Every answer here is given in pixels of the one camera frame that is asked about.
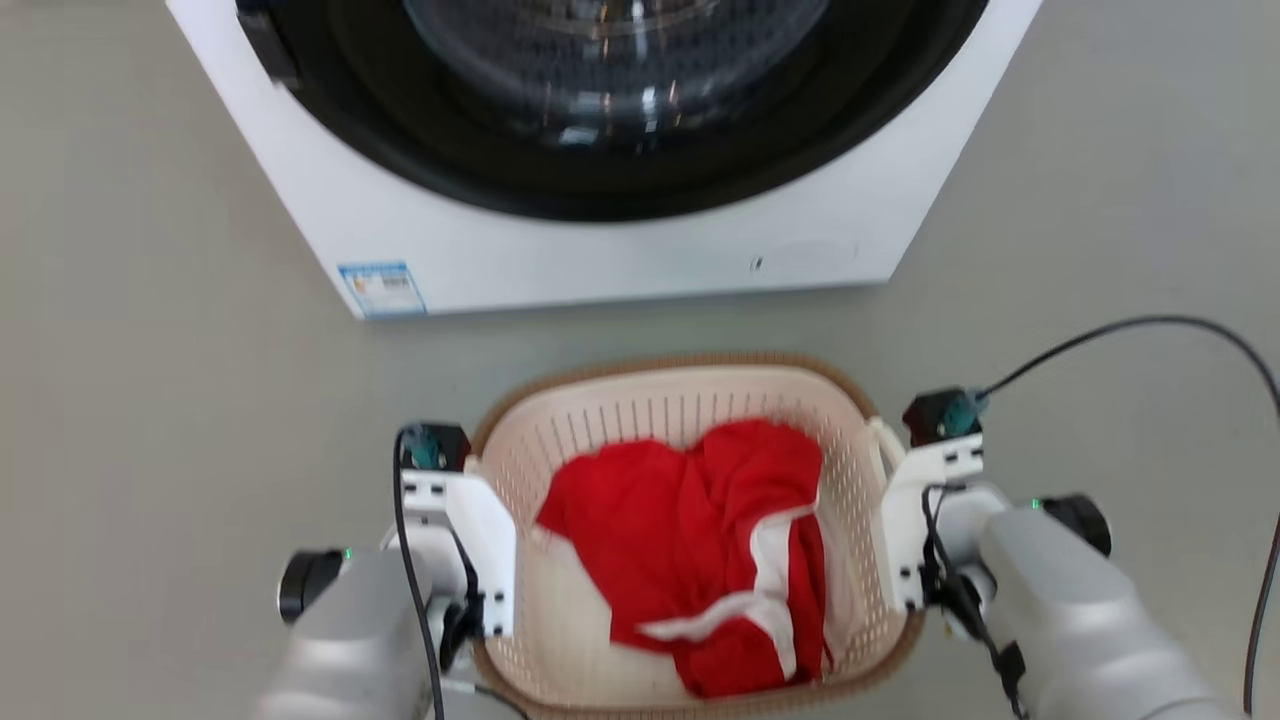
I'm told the long black right arm cable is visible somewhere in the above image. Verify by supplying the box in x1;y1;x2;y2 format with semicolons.
978;315;1280;717

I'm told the short black right gripper cable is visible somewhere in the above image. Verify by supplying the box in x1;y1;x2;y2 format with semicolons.
920;483;1029;719

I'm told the white front-load washing machine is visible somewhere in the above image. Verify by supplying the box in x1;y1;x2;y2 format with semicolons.
165;0;1044;322

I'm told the blue white label sticker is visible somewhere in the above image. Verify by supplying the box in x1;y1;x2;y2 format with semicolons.
337;261;429;320

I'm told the beige plastic laundry basket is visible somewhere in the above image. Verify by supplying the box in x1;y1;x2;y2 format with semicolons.
466;352;926;720

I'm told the black round glass washer door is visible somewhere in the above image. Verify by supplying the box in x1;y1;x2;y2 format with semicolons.
236;0;991;223

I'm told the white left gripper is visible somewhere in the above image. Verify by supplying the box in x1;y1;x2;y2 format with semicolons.
400;470;518;641

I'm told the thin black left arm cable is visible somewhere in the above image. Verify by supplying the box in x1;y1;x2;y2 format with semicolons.
392;428;447;720

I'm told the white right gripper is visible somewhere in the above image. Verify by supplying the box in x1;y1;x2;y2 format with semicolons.
880;434;1007;613

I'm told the red white garment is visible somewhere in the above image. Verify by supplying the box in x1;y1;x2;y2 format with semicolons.
536;418;835;700

